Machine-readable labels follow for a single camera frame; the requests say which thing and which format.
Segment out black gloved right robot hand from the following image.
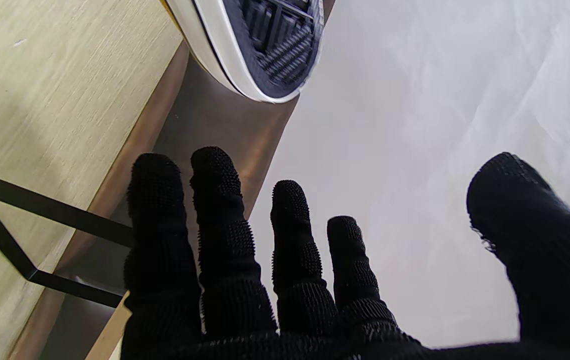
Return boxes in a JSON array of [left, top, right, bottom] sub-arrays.
[[121, 146, 570, 360]]

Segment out small wooden stand black legs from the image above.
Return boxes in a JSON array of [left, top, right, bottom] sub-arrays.
[[0, 167, 136, 360]]

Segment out yellow canvas sneaker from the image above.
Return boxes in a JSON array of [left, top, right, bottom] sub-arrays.
[[164, 0, 327, 105]]

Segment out brown leather sofa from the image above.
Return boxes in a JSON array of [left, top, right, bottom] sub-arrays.
[[7, 0, 336, 360]]

